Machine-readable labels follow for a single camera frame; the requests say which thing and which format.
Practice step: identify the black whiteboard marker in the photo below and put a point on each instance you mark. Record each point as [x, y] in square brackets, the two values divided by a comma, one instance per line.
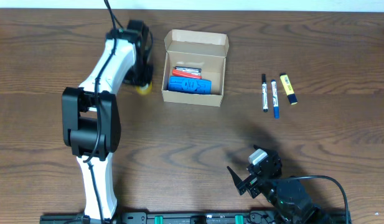
[264, 93]

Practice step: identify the yellow tape roll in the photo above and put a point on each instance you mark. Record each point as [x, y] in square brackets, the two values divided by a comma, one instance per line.
[144, 90]

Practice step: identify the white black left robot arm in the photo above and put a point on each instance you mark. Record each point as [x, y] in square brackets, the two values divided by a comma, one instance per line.
[90, 117]

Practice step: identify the blue whiteboard marker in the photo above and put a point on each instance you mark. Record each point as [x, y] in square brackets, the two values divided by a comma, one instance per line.
[275, 99]

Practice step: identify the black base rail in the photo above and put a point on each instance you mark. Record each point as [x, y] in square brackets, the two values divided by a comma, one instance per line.
[257, 216]

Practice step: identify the brown cardboard box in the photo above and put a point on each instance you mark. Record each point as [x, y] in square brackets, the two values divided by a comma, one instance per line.
[204, 50]

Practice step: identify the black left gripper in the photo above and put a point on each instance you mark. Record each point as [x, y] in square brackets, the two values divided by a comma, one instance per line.
[146, 78]

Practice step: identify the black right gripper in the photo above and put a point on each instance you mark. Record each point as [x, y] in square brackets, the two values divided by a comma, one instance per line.
[252, 185]

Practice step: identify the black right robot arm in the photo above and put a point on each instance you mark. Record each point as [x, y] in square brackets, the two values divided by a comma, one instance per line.
[289, 197]

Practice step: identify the yellow highlighter pen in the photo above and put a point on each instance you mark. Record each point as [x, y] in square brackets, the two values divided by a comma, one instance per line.
[288, 88]

